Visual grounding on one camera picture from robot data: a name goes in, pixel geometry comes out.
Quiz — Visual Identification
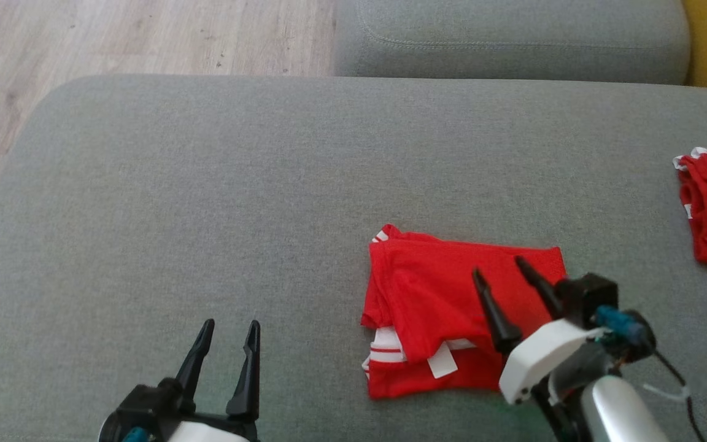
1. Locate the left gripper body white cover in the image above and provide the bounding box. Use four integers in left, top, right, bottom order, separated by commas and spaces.
166, 417, 261, 442

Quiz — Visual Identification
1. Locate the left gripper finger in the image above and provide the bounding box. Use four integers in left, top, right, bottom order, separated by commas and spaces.
176, 319, 215, 413
226, 320, 262, 421

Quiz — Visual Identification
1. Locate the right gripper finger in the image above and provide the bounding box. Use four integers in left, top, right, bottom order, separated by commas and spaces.
514, 256, 566, 320
472, 268, 523, 355

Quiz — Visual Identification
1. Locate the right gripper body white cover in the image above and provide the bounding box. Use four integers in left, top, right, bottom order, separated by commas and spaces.
499, 318, 607, 442

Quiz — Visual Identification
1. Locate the red garment with white stripes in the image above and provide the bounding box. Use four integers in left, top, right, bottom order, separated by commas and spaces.
361, 224, 568, 400

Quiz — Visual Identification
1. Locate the large grey sofa seat cushion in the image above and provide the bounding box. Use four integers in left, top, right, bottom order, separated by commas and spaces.
0, 74, 707, 442

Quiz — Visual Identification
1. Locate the grey stitched sofa seat cushion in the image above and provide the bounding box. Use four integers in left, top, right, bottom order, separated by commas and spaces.
334, 0, 692, 85

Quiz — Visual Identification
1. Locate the blue right cable connector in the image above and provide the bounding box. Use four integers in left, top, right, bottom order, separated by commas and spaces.
595, 306, 659, 363

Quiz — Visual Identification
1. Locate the white cable tie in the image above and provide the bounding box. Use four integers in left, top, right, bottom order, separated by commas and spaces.
641, 384, 690, 403

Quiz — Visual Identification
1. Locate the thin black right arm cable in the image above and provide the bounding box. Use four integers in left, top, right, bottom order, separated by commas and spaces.
653, 349, 707, 442

